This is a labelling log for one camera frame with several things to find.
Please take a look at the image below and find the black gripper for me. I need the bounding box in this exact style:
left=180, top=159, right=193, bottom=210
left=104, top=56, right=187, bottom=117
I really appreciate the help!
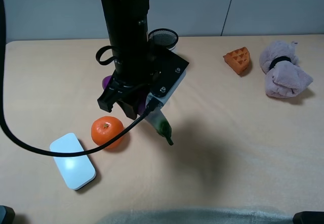
left=97, top=57, right=162, bottom=120

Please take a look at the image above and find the purple toy eggplant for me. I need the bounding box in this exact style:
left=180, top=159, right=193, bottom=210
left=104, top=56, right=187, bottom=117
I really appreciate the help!
left=106, top=85, right=174, bottom=149

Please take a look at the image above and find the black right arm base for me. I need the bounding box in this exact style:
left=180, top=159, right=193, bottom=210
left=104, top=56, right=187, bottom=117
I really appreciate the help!
left=293, top=211, right=324, bottom=224

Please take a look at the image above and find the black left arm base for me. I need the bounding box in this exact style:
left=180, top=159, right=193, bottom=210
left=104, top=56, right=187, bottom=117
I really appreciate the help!
left=0, top=205, right=15, bottom=224

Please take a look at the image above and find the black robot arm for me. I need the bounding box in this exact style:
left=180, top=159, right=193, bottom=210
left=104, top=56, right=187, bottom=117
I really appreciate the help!
left=96, top=0, right=154, bottom=119

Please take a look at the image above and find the orange toy tangerine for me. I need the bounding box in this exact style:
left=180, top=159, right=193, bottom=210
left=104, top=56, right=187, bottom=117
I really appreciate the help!
left=91, top=116, right=124, bottom=146

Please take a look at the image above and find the black mesh pen cup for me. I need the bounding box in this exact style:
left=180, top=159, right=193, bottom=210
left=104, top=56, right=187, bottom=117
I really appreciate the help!
left=148, top=28, right=179, bottom=51

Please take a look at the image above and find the white rectangular box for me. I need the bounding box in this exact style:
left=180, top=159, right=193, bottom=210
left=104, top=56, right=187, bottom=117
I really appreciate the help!
left=50, top=133, right=96, bottom=190

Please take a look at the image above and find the orange toy waffle slice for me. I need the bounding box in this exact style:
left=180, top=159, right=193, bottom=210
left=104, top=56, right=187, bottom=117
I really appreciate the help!
left=223, top=47, right=250, bottom=75

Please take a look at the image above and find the pink rolled towel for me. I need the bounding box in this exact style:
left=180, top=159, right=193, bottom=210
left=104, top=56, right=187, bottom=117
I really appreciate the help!
left=259, top=40, right=313, bottom=99

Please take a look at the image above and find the wrist camera on black plate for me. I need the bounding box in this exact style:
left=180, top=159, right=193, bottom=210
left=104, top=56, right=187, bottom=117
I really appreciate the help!
left=145, top=46, right=189, bottom=108

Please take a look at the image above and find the black cable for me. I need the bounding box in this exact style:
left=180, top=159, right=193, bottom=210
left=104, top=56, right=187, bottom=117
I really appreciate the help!
left=0, top=0, right=159, bottom=158

